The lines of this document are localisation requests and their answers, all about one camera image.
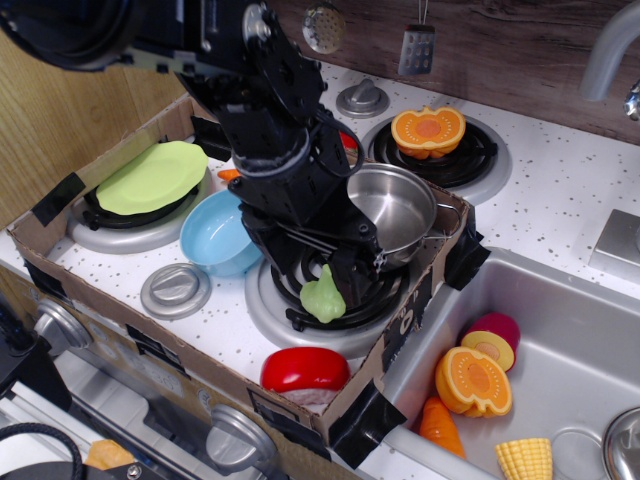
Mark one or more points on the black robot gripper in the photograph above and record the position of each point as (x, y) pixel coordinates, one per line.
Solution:
(299, 199)

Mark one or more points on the light green toy broccoli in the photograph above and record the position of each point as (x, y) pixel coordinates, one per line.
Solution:
(322, 299)

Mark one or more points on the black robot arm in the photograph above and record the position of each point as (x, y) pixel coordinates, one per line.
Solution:
(235, 60)

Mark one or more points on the stainless steel pot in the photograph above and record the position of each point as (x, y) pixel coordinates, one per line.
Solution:
(404, 210)

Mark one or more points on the silver pot lid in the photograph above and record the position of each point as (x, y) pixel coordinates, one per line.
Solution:
(621, 446)

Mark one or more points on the front right black burner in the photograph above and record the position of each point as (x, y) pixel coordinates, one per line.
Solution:
(280, 320)

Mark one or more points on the black burner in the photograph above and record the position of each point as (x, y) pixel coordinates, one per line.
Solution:
(476, 170)
(280, 320)
(140, 238)

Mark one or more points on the light blue plastic bowl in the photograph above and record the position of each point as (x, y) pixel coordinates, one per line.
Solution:
(214, 239)

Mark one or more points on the red toy pepper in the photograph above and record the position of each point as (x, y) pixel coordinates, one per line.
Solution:
(350, 143)

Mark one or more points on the orange toy carrot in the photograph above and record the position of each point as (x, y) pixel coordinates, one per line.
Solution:
(228, 175)

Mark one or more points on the red toy cheese wedge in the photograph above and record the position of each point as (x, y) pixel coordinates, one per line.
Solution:
(305, 375)

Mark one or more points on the brown cardboard fence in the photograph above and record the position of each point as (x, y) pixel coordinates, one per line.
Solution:
(220, 348)

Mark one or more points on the silver stove knob front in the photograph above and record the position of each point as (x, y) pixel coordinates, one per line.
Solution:
(175, 291)

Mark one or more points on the silver stove knob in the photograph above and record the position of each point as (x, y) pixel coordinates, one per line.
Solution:
(361, 101)
(175, 291)

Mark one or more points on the silver stove knob back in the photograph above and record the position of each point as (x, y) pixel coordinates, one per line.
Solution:
(361, 101)

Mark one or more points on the orange pumpkin half on burner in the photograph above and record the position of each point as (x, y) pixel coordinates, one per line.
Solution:
(428, 133)

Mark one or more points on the light green plastic plate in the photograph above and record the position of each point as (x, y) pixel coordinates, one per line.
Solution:
(161, 175)

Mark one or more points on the back right black burner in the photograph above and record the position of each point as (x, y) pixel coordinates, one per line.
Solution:
(476, 170)

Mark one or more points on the red peach half toy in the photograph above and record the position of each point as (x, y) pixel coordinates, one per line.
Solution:
(497, 335)

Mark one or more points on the orange pumpkin half in sink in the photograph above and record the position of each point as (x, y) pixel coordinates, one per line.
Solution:
(472, 384)

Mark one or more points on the silver oven knob right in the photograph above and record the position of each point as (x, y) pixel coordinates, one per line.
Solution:
(235, 443)

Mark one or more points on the silver oven knob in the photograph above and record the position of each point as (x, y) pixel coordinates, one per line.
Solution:
(60, 329)
(235, 443)

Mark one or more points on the orange carrot in sink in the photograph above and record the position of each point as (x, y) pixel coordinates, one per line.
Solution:
(438, 427)

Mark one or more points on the front left black burner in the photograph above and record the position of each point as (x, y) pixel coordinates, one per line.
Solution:
(140, 238)

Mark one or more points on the hanging silver spatula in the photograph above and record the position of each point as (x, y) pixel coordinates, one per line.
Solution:
(418, 45)

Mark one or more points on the hanging silver strainer spoon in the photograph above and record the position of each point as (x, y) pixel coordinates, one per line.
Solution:
(323, 27)

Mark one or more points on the silver oven knob left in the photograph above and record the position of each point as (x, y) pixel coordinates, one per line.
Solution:
(60, 329)

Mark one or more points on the silver sink basin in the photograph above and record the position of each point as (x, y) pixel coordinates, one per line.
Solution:
(577, 368)

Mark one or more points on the orange toy bottom left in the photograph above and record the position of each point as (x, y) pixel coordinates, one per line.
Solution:
(107, 454)

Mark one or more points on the yellow toy corn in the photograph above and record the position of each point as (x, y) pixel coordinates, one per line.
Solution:
(528, 459)

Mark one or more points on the grey faucet base block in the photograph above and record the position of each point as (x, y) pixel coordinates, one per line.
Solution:
(617, 249)

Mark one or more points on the grey faucet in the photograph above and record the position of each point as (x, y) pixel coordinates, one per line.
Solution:
(608, 51)

